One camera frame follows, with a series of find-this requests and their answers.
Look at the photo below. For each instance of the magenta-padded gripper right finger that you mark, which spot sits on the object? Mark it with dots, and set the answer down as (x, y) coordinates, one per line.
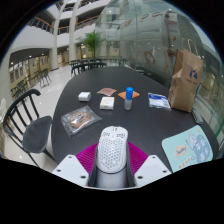
(150, 168)

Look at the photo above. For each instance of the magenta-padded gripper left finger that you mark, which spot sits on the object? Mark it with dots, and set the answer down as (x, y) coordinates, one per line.
(71, 168)

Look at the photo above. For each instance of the white perforated computer mouse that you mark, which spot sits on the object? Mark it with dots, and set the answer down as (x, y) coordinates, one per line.
(112, 150)

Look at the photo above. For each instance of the light teal printed mouse pad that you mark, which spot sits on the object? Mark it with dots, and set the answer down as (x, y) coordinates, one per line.
(190, 148)

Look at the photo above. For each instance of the black spindle-back chair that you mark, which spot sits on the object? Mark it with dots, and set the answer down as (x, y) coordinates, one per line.
(36, 133)

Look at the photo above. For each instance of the clear packet with cookie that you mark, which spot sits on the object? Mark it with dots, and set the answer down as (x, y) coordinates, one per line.
(80, 119)

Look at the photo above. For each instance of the white and blue packet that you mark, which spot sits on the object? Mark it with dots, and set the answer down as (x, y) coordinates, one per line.
(159, 101)

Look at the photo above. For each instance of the dark grey flat case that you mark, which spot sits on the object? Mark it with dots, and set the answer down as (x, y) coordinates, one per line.
(197, 116)

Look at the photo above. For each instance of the small white box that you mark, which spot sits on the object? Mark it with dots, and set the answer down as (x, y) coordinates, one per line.
(84, 96)

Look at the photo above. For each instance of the small blue-capped bottle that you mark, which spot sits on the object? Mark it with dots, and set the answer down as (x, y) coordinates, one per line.
(128, 98)

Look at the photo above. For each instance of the cream rectangular box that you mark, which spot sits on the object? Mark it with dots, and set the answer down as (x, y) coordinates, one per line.
(107, 103)

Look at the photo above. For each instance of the brown flat packet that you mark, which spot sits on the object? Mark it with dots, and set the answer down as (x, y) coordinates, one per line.
(107, 91)

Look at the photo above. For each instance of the brown paper carrier bag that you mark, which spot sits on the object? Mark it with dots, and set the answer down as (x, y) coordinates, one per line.
(185, 90)

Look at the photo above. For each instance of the white lattice chair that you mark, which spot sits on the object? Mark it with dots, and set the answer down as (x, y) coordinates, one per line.
(2, 110)

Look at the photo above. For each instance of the group of distant dark chairs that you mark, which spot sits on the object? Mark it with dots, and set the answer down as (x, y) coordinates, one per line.
(41, 77)

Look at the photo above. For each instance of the group of black table chairs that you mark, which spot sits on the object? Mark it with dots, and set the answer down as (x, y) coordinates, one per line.
(86, 66)

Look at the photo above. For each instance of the large grey ribbed cylinder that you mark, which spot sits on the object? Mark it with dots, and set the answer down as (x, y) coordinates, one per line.
(150, 40)

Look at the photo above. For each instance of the green potted palm plant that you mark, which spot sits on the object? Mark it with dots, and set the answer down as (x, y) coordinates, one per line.
(91, 40)

